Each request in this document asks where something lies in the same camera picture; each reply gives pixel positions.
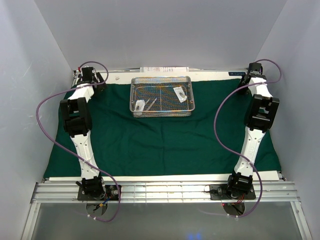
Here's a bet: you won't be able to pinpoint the metal wire mesh tray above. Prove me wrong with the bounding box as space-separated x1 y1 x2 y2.
129 76 195 118

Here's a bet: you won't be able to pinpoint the clear pouch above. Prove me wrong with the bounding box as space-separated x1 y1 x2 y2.
173 86 188 103
134 99 146 112

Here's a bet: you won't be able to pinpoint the dark green surgical drape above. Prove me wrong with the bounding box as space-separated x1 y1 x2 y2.
43 77 282 180

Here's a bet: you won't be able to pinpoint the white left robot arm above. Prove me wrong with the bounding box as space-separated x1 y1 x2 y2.
59 66 106 200

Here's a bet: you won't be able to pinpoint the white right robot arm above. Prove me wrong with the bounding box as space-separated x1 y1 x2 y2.
225 60 280 199

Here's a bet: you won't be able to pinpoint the silver surgical scissors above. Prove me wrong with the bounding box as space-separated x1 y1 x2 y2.
145 98 157 112

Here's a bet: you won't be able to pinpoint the blue label right corner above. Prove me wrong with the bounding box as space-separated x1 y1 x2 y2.
228 71 246 76

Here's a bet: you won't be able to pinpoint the white paper sheet at back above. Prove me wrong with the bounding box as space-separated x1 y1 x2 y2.
140 66 189 73

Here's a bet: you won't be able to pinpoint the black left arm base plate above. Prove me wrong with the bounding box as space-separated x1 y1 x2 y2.
77 184 122 202

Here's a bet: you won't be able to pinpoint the aluminium front frame rail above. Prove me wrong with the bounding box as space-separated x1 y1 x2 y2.
31 181 300 204

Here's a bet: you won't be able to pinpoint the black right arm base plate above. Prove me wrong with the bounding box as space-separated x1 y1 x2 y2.
203 184 256 201

